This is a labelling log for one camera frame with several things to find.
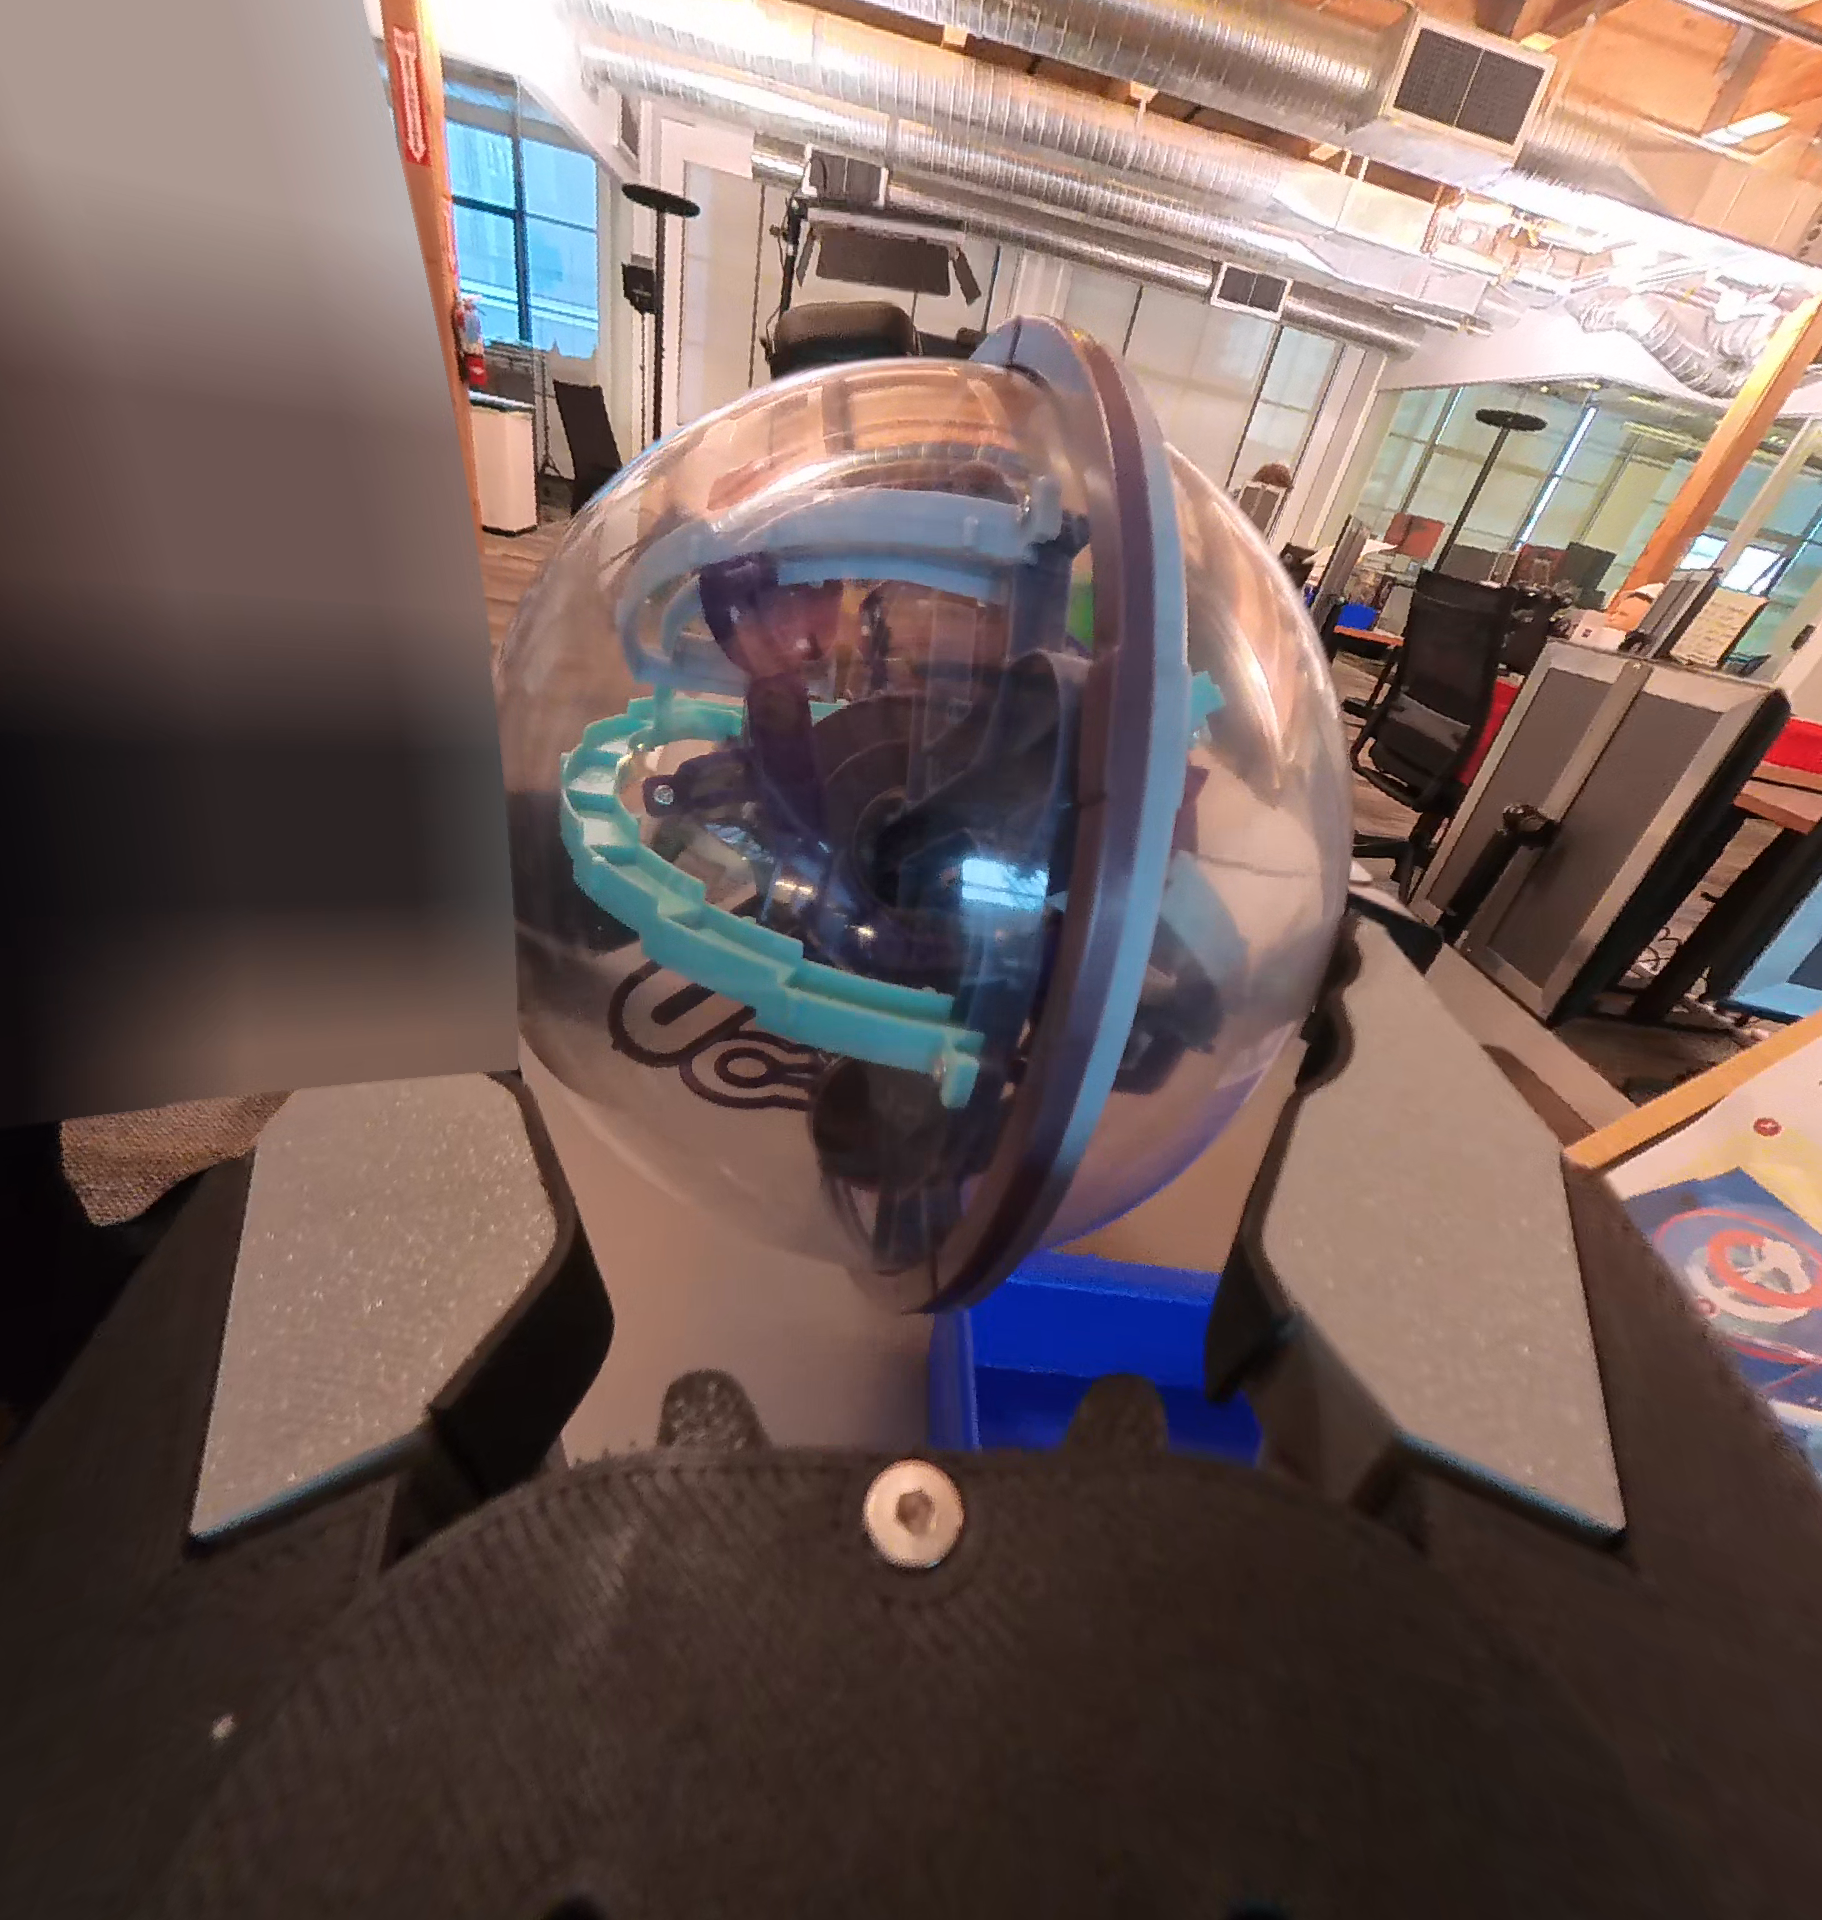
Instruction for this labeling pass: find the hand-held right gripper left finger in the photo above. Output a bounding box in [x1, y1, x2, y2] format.
[189, 1072, 613, 1550]

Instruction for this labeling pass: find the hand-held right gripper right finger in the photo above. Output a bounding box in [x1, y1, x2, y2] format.
[1209, 913, 1627, 1548]

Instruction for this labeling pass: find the transparent maze ball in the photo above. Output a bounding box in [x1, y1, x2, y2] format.
[492, 313, 1358, 1321]

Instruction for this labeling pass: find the grey fabric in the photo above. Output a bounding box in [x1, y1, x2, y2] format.
[60, 1092, 289, 1228]

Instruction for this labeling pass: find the printed instruction sheet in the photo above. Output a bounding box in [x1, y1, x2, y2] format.
[1611, 1033, 1822, 1524]

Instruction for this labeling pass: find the blue plastic bin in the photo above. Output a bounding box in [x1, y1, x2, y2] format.
[925, 1251, 1268, 1468]

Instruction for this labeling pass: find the pale grey board with logo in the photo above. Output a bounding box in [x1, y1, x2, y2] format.
[520, 960, 1003, 1474]

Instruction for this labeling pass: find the grey metal cabinet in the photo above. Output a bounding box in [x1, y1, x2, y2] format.
[1409, 644, 1792, 1024]

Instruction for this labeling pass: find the dark framed blue board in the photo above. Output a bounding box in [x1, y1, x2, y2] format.
[1697, 802, 1822, 1028]

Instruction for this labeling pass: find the black mesh office chair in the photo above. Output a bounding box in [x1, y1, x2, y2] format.
[1350, 568, 1523, 889]

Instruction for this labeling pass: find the black floor lamp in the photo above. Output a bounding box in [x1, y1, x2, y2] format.
[1473, 405, 1546, 575]
[622, 186, 700, 453]

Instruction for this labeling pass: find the white waste bin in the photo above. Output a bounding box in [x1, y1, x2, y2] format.
[478, 402, 538, 538]

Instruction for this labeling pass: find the slanted wooden beam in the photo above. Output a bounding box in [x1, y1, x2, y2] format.
[1611, 292, 1822, 605]

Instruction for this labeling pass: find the black high-back chair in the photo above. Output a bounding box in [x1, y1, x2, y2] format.
[760, 299, 915, 380]

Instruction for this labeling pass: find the studio light panel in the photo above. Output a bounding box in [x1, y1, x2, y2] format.
[785, 208, 985, 308]

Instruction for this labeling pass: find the white air vent box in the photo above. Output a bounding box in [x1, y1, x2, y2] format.
[1379, 13, 1559, 150]

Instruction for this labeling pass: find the orange wooden post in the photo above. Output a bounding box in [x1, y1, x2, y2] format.
[379, 0, 486, 529]

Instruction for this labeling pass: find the silver ventilation duct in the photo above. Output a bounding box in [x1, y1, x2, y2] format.
[568, 0, 1453, 198]

